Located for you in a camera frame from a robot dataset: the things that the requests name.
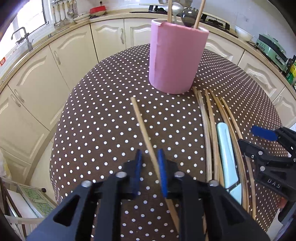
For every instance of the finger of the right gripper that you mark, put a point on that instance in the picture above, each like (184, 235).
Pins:
(250, 150)

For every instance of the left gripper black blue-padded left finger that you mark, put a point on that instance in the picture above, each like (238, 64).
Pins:
(93, 210)

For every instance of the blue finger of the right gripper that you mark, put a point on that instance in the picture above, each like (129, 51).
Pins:
(264, 133)

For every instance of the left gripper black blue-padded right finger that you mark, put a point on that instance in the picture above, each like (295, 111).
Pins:
(207, 209)

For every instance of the chrome kitchen faucet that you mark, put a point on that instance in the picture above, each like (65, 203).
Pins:
(24, 37)

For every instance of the kitchen window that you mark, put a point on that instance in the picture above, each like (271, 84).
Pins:
(33, 15)

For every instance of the yellow green bottle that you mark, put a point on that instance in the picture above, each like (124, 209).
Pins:
(290, 76)

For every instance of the green electric cooker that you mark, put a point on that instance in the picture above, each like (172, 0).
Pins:
(271, 48)

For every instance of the white ceramic bowl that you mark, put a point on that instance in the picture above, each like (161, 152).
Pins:
(242, 34)

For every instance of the pink cylindrical utensil holder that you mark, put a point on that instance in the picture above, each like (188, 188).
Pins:
(175, 54)

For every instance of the black gas stove top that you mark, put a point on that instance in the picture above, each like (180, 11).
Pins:
(206, 18)

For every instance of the lower cream cabinets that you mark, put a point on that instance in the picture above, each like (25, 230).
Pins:
(34, 92)

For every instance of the stainless steel steamer pot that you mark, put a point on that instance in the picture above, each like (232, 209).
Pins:
(185, 3)

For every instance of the metal spoon in holder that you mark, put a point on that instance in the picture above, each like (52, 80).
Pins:
(177, 8)

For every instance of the wooden chopstick in holder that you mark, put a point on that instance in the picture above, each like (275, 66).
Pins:
(169, 11)

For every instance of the stack of white dishes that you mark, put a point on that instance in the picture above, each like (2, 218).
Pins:
(81, 18)

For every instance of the red bowl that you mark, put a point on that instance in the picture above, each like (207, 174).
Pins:
(98, 10)

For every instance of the hanging utensil rack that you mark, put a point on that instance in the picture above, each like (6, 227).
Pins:
(63, 12)

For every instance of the light blue handled utensil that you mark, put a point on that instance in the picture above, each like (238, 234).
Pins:
(231, 180)

